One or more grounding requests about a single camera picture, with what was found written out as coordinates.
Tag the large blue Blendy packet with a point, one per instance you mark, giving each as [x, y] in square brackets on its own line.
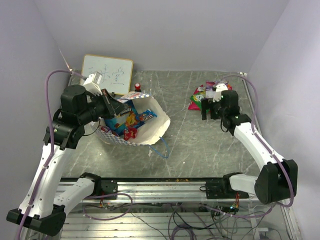
[126, 119]

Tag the blue checkered paper bag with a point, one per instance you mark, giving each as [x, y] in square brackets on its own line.
[148, 133]

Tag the red pink snack packet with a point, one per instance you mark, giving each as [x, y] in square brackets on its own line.
[194, 106]

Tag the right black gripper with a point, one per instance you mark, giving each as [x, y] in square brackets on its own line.
[208, 103]

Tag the small yellow-framed whiteboard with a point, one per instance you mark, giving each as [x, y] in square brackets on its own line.
[116, 72]

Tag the purple snack packet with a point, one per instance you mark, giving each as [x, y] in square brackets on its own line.
[210, 89]

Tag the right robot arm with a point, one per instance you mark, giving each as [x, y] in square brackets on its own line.
[278, 177]

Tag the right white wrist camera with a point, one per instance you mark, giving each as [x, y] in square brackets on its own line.
[219, 88]

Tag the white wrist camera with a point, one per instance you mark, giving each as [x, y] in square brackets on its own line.
[92, 82]
[219, 88]

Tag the aluminium rail frame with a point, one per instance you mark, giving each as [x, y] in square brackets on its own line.
[170, 209]

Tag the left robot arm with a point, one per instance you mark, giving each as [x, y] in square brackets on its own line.
[42, 210]

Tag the blue candy packet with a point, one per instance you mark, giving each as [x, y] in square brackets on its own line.
[146, 115]

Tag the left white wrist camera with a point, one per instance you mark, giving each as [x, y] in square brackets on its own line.
[92, 82]

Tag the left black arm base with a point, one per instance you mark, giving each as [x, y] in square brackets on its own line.
[105, 188]

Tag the small red candy packet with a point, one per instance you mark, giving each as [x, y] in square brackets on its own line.
[130, 133]

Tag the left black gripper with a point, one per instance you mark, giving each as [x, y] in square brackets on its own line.
[115, 106]

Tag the green snack packet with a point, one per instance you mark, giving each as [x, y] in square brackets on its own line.
[198, 97]

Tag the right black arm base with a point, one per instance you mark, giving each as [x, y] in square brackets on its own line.
[219, 190]

